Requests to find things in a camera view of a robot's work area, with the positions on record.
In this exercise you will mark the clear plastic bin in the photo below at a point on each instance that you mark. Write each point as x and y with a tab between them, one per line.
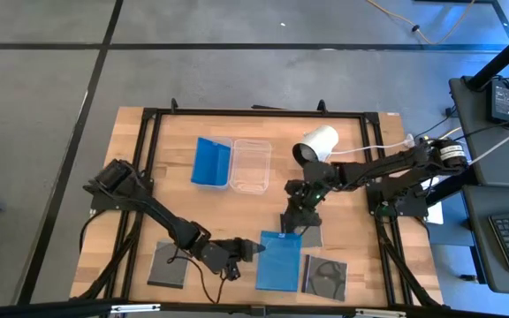
210	187
250	168

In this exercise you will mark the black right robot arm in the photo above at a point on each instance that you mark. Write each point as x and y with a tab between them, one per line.
378	168

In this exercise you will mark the black side desk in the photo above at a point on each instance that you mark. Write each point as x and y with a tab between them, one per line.
466	115

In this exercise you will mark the black clear jewel case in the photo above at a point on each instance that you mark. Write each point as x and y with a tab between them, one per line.
325	278
313	238
164	271

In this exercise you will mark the black aluminium table frame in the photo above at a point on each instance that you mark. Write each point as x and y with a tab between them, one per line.
259	113

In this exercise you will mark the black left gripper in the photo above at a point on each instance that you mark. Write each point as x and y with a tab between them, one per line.
214	256

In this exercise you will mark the white cylindrical camera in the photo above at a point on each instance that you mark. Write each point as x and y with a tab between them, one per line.
323	139

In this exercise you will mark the black power adapter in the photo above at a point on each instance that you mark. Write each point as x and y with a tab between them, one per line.
502	101

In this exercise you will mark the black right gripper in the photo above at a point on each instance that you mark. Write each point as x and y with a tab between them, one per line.
304	199

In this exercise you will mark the dark grey keyboard desk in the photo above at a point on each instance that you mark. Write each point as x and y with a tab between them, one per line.
484	247

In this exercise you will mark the black slanted pole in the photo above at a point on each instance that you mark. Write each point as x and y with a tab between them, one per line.
502	57

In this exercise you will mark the silver metal bracket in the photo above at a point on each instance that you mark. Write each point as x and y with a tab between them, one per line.
380	313
135	308

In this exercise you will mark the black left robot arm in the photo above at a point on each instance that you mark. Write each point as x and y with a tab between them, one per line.
161	212

